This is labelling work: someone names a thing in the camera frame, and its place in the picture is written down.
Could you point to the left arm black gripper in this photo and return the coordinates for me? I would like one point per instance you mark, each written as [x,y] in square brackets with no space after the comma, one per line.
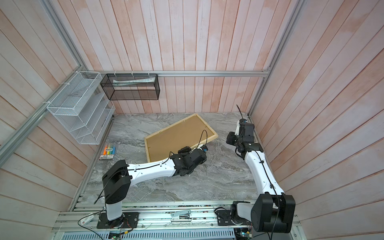
[186,149]

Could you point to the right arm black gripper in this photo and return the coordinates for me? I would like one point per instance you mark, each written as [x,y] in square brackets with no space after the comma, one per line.
[231,135]

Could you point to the light wooden picture frame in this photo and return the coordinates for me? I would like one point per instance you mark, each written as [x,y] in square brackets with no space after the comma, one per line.
[180,126]

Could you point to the brown cardboard backing board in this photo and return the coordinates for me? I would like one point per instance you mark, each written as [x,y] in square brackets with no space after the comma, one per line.
[177,138]

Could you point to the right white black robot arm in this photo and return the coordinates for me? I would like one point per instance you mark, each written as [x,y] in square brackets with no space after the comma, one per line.
[273,211]

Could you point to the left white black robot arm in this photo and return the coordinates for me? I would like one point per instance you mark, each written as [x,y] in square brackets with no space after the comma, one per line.
[118,179]

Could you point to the pack of coloured highlighters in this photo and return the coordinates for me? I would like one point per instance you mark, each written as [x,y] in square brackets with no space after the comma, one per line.
[109,151]

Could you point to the paper inside black basket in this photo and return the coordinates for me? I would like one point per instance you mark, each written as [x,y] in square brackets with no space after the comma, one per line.
[145,82]

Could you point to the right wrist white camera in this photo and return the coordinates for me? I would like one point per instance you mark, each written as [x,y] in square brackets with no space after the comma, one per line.
[240,126]

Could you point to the wrist white camera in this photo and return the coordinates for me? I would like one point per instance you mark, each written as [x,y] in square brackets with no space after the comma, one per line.
[240,126]
[204,148]

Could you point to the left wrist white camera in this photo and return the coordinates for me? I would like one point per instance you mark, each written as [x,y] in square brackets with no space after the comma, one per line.
[204,148]

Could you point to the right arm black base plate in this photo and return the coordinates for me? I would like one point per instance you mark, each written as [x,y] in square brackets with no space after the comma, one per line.
[224,217]

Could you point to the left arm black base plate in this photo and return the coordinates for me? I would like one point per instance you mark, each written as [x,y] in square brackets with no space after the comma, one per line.
[128,220]

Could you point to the black wire mesh basket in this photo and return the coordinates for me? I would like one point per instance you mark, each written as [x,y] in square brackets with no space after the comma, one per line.
[130,93]

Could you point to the white wire mesh shelf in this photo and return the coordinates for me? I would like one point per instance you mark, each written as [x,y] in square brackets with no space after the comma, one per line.
[82,110]

